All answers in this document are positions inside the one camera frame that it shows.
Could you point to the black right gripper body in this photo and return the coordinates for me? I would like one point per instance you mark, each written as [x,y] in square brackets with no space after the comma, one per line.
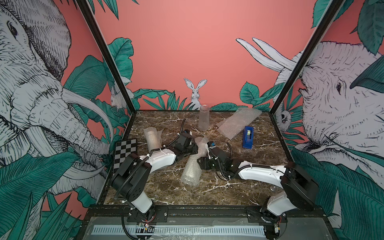
[210,164]

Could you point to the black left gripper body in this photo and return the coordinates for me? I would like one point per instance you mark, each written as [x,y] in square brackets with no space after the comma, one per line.
[191,150]

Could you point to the clear textured glass vase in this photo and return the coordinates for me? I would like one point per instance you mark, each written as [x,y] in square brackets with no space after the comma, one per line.
[204,118]

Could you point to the bubble wrap pile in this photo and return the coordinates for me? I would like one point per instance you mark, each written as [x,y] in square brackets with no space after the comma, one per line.
[192,171]

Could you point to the bubble wrap sheet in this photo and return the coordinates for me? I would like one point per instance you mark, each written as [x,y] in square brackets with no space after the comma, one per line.
[236,123]
[153,137]

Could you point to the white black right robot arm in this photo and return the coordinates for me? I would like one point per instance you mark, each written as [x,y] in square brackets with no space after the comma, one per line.
[299,188]

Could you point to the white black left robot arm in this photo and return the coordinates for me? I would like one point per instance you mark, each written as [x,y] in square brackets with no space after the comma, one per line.
[131,177]

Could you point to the blue tape dispenser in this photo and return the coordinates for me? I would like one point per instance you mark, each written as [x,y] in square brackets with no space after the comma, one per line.
[248,137]

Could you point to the black white checkerboard card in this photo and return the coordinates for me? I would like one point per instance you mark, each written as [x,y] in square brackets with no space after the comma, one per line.
[122,150]

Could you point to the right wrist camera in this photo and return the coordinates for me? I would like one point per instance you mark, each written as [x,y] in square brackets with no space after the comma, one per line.
[211,144]

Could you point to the black front mounting rail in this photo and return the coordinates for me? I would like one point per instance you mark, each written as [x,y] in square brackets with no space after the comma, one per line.
[164,213]

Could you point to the white slotted cable duct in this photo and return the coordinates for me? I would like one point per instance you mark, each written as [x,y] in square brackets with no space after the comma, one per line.
[249,231]

